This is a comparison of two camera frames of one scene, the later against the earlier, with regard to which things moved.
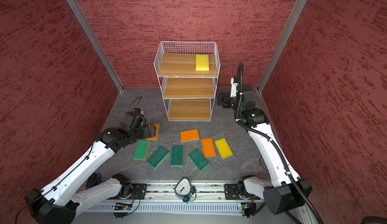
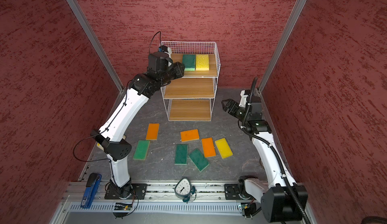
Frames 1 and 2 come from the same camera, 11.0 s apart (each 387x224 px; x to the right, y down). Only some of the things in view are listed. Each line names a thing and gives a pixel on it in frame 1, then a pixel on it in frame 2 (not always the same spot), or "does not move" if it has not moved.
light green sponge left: x=141 y=150 does not move
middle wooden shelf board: x=189 y=88 does not move
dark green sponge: x=156 y=158 to x=189 y=61
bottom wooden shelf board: x=190 y=110 does not move
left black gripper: x=146 y=132 to x=179 y=72
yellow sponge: x=202 y=62 does not move
